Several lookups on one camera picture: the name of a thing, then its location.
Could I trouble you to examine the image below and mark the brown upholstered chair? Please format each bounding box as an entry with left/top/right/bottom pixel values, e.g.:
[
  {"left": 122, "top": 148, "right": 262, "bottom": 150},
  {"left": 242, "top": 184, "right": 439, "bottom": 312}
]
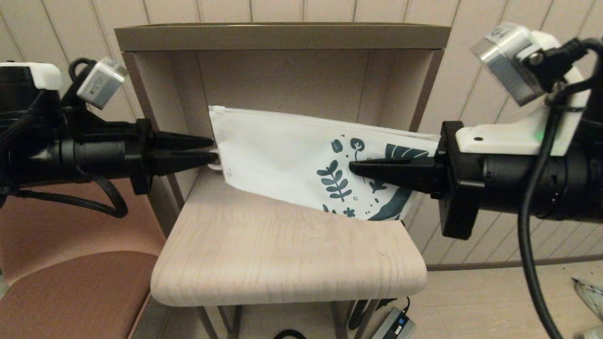
[{"left": 0, "top": 181, "right": 165, "bottom": 339}]

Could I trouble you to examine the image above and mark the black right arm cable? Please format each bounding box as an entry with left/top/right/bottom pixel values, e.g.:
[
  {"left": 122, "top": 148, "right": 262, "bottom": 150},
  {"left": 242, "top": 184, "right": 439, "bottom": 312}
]
[{"left": 517, "top": 37, "right": 603, "bottom": 339}]

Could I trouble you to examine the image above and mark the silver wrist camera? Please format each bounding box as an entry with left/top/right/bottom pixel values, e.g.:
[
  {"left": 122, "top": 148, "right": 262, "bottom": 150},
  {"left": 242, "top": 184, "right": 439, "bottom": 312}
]
[
  {"left": 68, "top": 57, "right": 129, "bottom": 110},
  {"left": 456, "top": 23, "right": 592, "bottom": 157}
]

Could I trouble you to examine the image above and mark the silver power adapter box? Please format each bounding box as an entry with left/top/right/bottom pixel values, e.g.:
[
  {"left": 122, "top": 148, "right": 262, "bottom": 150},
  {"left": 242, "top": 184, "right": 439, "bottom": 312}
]
[{"left": 372, "top": 308, "right": 416, "bottom": 339}]

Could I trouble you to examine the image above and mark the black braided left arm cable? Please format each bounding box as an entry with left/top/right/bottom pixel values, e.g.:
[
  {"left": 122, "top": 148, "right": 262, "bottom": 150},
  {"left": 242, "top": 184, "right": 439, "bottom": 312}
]
[{"left": 0, "top": 94, "right": 129, "bottom": 218}]

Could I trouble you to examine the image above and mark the white leaf-print zip pouch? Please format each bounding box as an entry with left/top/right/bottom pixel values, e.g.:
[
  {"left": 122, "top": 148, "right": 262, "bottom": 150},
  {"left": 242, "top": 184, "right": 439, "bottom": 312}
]
[{"left": 209, "top": 105, "right": 441, "bottom": 221}]

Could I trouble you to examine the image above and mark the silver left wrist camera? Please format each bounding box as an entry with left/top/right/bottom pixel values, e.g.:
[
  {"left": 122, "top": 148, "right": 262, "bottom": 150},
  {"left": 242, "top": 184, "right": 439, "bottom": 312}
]
[{"left": 68, "top": 57, "right": 129, "bottom": 110}]

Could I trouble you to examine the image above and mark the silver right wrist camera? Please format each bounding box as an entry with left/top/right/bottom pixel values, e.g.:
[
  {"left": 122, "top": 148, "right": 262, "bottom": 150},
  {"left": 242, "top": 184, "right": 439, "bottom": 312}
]
[{"left": 456, "top": 23, "right": 592, "bottom": 157}]

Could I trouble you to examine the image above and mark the beige wooden hutch desk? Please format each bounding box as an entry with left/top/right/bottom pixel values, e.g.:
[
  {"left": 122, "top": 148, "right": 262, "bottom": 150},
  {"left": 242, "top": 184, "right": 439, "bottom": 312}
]
[{"left": 114, "top": 23, "right": 451, "bottom": 339}]

